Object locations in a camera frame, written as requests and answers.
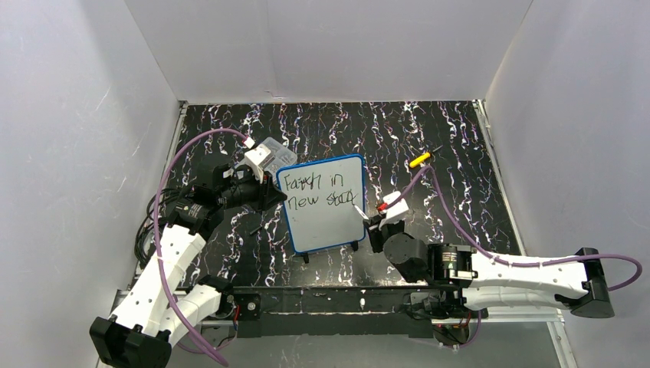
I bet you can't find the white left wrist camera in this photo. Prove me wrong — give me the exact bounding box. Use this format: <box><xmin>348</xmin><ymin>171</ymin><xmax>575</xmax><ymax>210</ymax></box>
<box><xmin>241</xmin><ymin>143</ymin><xmax>272</xmax><ymax>183</ymax></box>

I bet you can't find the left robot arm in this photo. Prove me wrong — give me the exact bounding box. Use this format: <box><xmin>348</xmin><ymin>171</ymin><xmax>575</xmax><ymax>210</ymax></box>
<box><xmin>90</xmin><ymin>153</ymin><xmax>287</xmax><ymax>367</ymax></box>

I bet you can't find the white marker pen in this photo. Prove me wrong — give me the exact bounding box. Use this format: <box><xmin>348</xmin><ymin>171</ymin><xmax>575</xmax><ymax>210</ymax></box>
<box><xmin>353</xmin><ymin>205</ymin><xmax>369</xmax><ymax>220</ymax></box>

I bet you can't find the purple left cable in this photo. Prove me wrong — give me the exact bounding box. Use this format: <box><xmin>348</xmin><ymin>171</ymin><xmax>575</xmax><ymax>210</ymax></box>
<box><xmin>149</xmin><ymin>129</ymin><xmax>255</xmax><ymax>368</ymax></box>

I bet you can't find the blue framed whiteboard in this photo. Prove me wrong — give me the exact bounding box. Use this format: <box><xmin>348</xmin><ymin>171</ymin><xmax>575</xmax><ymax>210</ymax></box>
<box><xmin>276</xmin><ymin>154</ymin><xmax>366</xmax><ymax>253</ymax></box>

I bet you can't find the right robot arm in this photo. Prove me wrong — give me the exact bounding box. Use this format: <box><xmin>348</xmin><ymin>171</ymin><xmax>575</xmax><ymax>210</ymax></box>
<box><xmin>363</xmin><ymin>215</ymin><xmax>615</xmax><ymax>318</ymax></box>

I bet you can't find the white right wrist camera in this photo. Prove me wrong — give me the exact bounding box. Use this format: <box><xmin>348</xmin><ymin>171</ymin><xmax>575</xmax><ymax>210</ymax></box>
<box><xmin>377</xmin><ymin>191</ymin><xmax>409</xmax><ymax>228</ymax></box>

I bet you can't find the yellow handled tool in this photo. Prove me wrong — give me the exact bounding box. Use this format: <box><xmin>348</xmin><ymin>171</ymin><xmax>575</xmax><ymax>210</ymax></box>
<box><xmin>409</xmin><ymin>146</ymin><xmax>442</xmax><ymax>169</ymax></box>

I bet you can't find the clear plastic screw box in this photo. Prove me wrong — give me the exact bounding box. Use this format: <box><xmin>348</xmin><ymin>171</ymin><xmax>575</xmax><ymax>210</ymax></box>
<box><xmin>261</xmin><ymin>137</ymin><xmax>297</xmax><ymax>173</ymax></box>

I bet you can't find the purple cable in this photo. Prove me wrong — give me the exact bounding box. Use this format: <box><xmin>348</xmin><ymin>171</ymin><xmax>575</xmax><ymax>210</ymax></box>
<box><xmin>386</xmin><ymin>165</ymin><xmax>643</xmax><ymax>293</ymax></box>
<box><xmin>149</xmin><ymin>129</ymin><xmax>255</xmax><ymax>368</ymax></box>

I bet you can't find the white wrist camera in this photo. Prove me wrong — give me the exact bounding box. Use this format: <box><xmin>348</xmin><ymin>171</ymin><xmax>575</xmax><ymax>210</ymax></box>
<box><xmin>241</xmin><ymin>143</ymin><xmax>272</xmax><ymax>183</ymax></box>
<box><xmin>377</xmin><ymin>191</ymin><xmax>409</xmax><ymax>228</ymax></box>

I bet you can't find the black marker cap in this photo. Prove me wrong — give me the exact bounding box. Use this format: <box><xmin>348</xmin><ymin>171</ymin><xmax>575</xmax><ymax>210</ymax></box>
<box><xmin>249</xmin><ymin>226</ymin><xmax>262</xmax><ymax>236</ymax></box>

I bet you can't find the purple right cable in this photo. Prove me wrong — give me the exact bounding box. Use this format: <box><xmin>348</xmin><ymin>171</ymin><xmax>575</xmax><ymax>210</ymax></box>
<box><xmin>386</xmin><ymin>165</ymin><xmax>643</xmax><ymax>293</ymax></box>

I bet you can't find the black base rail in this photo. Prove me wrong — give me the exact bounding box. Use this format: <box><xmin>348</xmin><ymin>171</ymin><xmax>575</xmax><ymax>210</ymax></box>
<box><xmin>204</xmin><ymin>287</ymin><xmax>488</xmax><ymax>338</ymax></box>

